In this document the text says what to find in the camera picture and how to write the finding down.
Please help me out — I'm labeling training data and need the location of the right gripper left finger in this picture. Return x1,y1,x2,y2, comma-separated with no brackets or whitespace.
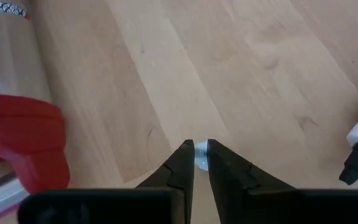
134,139,196,224

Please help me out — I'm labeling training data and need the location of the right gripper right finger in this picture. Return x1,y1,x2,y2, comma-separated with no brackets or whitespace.
206,138,296,224

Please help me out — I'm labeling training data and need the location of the small white-capped dropper bottle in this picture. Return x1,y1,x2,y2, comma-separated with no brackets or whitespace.
194,141,209,172

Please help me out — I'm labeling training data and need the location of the red-framed metal box grater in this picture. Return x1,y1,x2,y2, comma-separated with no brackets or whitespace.
0,1,71,224

